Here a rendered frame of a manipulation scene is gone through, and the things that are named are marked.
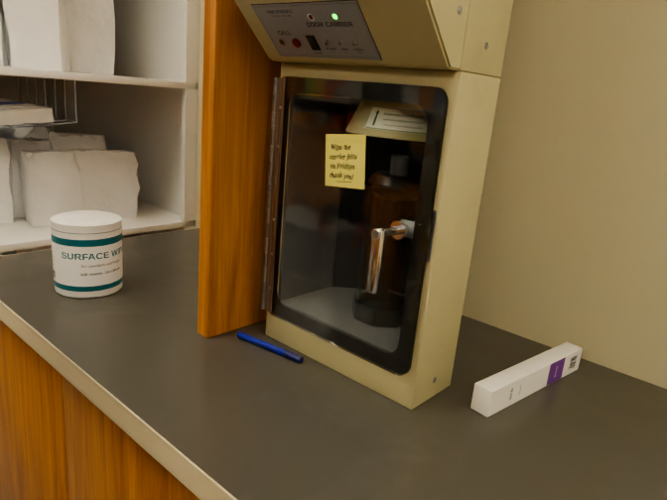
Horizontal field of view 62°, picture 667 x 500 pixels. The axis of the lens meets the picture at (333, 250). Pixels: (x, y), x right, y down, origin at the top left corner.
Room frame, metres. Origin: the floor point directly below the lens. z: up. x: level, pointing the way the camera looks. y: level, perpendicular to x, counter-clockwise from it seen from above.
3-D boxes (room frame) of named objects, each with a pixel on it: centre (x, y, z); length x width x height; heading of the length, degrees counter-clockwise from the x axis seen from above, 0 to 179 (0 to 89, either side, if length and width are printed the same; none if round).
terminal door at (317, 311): (0.80, -0.01, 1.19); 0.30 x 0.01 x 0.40; 49
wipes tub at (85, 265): (1.06, 0.50, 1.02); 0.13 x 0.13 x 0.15
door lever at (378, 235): (0.71, -0.07, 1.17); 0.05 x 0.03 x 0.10; 139
